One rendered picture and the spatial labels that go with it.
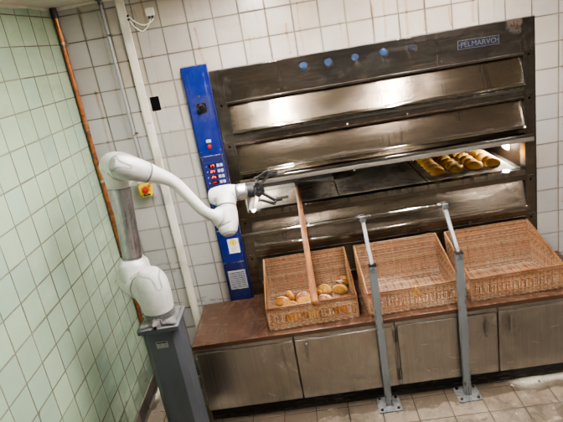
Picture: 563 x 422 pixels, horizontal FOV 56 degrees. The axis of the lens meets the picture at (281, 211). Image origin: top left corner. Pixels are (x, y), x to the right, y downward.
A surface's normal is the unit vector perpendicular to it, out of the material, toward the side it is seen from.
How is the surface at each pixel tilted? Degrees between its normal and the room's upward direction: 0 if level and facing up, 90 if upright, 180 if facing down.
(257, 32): 90
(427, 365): 94
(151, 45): 90
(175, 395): 90
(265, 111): 69
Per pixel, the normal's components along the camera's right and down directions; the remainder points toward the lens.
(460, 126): -0.06, -0.03
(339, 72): 0.00, 0.32
